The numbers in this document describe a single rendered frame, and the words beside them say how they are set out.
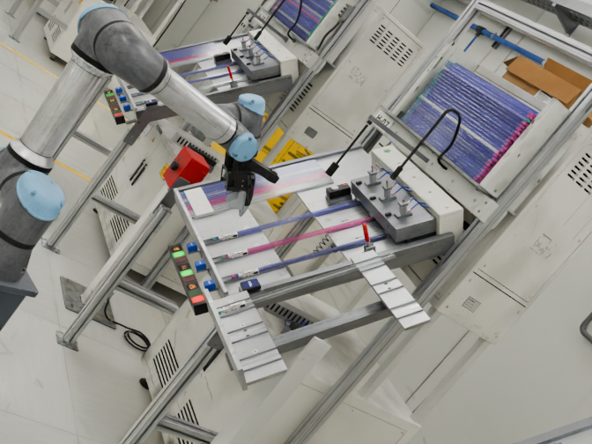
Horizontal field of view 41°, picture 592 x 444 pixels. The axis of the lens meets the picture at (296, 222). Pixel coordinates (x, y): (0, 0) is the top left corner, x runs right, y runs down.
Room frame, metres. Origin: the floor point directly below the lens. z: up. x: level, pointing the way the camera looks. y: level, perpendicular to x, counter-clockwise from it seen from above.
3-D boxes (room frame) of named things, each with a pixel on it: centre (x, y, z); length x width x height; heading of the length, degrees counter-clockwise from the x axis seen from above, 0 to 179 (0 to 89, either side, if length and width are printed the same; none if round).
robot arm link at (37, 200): (1.74, 0.51, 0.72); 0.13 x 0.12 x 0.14; 46
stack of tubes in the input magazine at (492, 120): (2.61, -0.25, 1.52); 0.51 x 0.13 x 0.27; 34
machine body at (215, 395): (2.73, -0.32, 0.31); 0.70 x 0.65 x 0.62; 34
